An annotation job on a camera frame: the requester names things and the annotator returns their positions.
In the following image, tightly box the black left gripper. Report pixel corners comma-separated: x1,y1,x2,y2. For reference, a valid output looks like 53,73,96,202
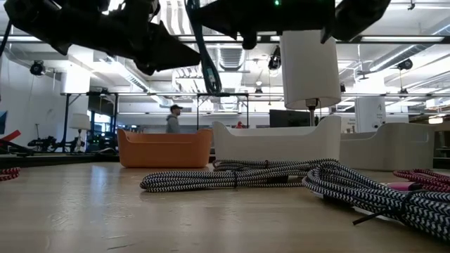
3,0,202,76

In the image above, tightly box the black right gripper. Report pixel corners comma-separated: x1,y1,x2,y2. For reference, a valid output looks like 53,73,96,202
197,0,335,50

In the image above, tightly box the teal braided USB cable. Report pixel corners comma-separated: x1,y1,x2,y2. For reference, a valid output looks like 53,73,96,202
185,0,223,95

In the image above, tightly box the black white braided USB cable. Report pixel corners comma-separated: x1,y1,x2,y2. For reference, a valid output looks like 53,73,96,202
301,160,450,243
212,157,340,173
139,167,310,193

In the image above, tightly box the red braided USB cable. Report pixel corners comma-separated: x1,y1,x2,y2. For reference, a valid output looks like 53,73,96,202
0,167,21,182
392,168,450,193

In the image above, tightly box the long ceiling light strip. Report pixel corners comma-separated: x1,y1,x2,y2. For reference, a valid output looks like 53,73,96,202
175,34,282,43
361,34,446,43

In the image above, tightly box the orange plastic bin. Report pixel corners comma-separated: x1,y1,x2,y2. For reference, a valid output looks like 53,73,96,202
117,128,214,169

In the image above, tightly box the white shade wooden base lamp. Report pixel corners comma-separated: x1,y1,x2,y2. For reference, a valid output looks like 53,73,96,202
280,30,342,127

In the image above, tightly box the small white shade lamp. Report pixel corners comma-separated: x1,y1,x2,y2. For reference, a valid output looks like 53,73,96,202
68,112,91,152

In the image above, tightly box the black monitor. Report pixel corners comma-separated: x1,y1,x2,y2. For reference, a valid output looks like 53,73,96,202
269,109,310,128

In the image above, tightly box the white plastic bin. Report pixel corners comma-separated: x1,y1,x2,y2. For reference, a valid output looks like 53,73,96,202
212,115,342,163

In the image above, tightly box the white cylinder kiosk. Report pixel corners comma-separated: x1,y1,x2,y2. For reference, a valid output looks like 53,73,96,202
354,96,387,134

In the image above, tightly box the light grey plastic bin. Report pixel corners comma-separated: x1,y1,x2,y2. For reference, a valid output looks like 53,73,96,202
339,122,435,172

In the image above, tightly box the black metal rig frame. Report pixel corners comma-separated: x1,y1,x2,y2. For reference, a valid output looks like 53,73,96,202
61,91,120,154

